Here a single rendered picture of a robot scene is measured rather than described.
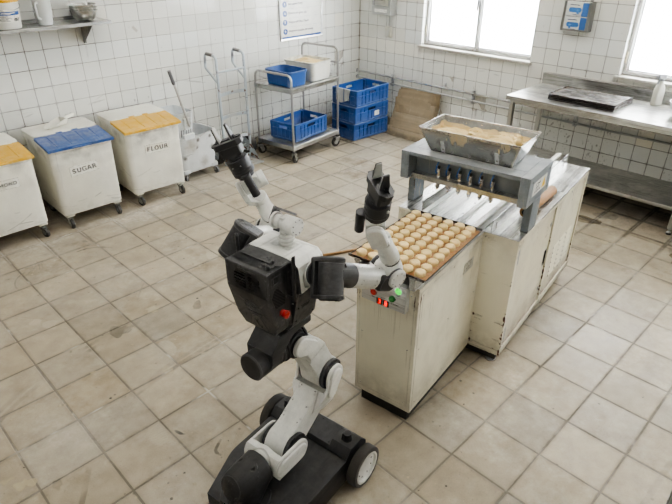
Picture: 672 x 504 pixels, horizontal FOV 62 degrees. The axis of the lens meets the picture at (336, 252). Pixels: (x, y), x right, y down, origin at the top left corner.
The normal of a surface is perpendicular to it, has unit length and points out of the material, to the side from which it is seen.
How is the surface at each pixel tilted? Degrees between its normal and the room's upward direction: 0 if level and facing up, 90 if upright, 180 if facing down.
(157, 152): 91
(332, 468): 0
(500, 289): 90
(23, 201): 92
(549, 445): 0
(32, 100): 90
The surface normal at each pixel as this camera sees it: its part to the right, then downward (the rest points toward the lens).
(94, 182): 0.69, 0.39
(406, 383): -0.60, 0.40
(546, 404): 0.00, -0.87
